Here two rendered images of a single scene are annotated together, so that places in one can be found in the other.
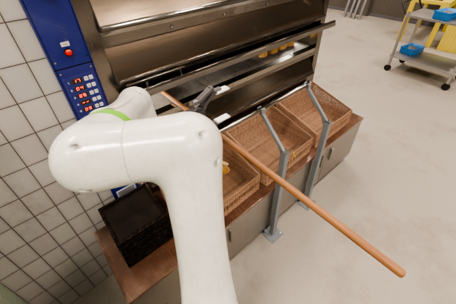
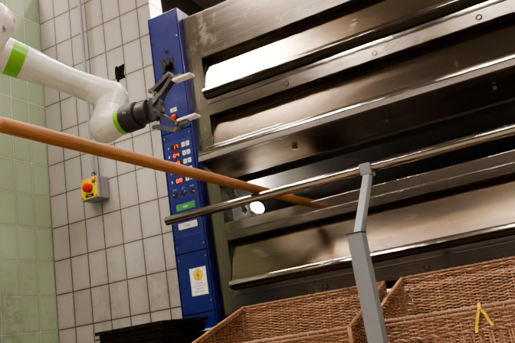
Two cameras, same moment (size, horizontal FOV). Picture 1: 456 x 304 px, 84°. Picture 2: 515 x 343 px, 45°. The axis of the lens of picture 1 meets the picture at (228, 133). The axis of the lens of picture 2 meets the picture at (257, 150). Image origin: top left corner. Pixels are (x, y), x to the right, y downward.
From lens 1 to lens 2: 2.15 m
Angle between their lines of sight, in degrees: 82
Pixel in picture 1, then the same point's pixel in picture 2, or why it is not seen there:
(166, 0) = (278, 54)
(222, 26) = (380, 72)
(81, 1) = (198, 73)
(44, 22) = not seen: hidden behind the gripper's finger
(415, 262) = not seen: outside the picture
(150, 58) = (257, 125)
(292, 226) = not seen: outside the picture
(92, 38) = (201, 106)
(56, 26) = (171, 95)
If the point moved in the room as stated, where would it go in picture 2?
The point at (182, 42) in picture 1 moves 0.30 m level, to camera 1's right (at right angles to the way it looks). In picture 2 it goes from (305, 102) to (345, 68)
